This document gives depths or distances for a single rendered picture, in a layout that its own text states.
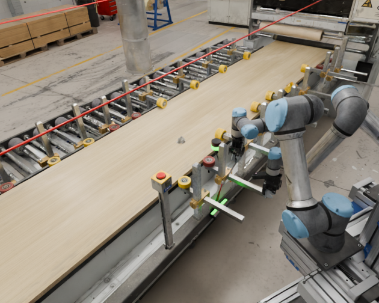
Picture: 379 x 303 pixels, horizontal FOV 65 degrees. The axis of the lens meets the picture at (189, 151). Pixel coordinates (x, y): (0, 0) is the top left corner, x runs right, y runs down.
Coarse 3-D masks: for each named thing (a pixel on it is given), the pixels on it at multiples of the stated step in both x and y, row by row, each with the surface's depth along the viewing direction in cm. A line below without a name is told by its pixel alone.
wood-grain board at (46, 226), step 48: (288, 48) 367; (192, 96) 272; (240, 96) 269; (96, 144) 216; (144, 144) 214; (192, 144) 212; (48, 192) 178; (96, 192) 176; (144, 192) 175; (0, 240) 151; (48, 240) 150; (96, 240) 149; (0, 288) 131; (48, 288) 131
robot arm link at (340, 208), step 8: (328, 192) 120; (328, 200) 116; (336, 200) 116; (344, 200) 116; (328, 208) 114; (336, 208) 112; (344, 208) 113; (352, 208) 114; (328, 216) 113; (336, 216) 113; (344, 216) 112; (328, 224) 113; (336, 224) 114; (344, 224) 116; (328, 232) 119; (336, 232) 118
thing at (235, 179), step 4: (208, 168) 199; (212, 168) 196; (216, 168) 196; (216, 172) 196; (232, 176) 190; (236, 176) 190; (232, 180) 190; (236, 180) 187; (240, 180) 186; (244, 180) 186; (240, 184) 187; (244, 184) 184; (248, 184) 183; (252, 184) 183; (248, 188) 183; (252, 188) 181; (256, 188) 180; (260, 188) 180; (256, 192) 181; (260, 192) 179
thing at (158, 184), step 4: (164, 172) 140; (152, 176) 138; (156, 176) 138; (168, 176) 138; (152, 180) 138; (156, 180) 136; (160, 180) 135; (164, 180) 135; (152, 184) 139; (156, 184) 137; (160, 184) 135; (164, 184) 136; (156, 188) 139; (160, 188) 137; (164, 188) 137; (160, 192) 138; (164, 192) 138
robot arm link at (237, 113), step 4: (236, 108) 157; (240, 108) 157; (244, 108) 157; (232, 112) 157; (236, 112) 154; (240, 112) 154; (244, 112) 154; (232, 116) 157; (236, 116) 155; (240, 116) 154; (244, 116) 155; (232, 120) 159; (236, 120) 155; (232, 124) 160; (232, 128) 161; (236, 128) 159
